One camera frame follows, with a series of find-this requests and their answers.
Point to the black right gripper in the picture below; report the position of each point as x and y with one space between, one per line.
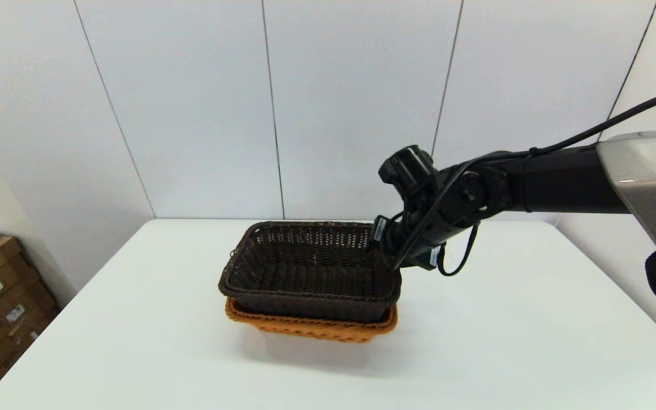
427 242

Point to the dark brown wicker basket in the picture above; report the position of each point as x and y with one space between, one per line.
305 273

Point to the orange wicker basket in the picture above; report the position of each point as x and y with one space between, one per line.
305 329

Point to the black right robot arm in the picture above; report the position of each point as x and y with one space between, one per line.
561 182

